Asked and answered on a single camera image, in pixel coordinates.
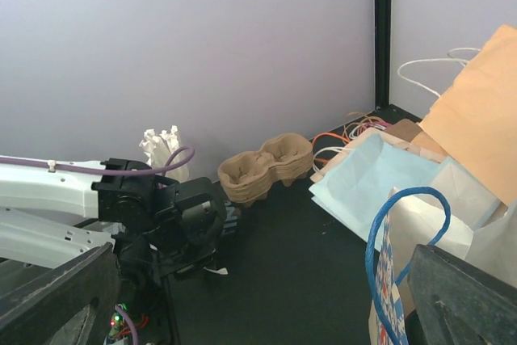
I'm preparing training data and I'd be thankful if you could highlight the blue checkered paper bag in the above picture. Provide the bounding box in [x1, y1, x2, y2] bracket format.
[367, 189, 517, 345]

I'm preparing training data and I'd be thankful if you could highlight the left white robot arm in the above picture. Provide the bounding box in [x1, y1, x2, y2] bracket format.
[1, 146, 227, 313]

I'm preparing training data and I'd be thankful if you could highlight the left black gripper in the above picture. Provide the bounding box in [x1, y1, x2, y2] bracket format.
[161, 247, 217, 280]

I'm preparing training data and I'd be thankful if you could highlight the light blue paper bag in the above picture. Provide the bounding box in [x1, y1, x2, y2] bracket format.
[309, 134, 440, 241]

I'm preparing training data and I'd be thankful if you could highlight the white paper bag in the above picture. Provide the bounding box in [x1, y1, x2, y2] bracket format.
[426, 158, 502, 230]

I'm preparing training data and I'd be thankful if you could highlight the white paper straw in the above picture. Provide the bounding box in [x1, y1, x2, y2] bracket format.
[204, 267, 229, 276]

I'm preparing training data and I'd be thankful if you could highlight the orange paper bag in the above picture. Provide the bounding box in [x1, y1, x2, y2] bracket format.
[420, 25, 516, 205]

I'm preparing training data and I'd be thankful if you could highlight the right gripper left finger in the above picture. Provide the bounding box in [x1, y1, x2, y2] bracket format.
[1, 243, 120, 344]

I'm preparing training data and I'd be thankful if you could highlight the beige kraft paper bag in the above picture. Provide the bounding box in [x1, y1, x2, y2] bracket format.
[309, 126, 449, 184]

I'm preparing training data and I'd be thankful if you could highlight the brown pulp cup carrier stack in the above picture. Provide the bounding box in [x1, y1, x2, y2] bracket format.
[217, 133, 313, 207]

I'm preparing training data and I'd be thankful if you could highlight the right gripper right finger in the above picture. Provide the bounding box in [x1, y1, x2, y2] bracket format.
[406, 245, 516, 344]

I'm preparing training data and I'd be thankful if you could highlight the brown flat paper bag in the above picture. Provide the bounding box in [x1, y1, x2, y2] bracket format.
[385, 119, 422, 143]

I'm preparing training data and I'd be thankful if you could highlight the orange bag handle cord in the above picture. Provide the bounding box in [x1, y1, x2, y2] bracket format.
[311, 133, 352, 172]

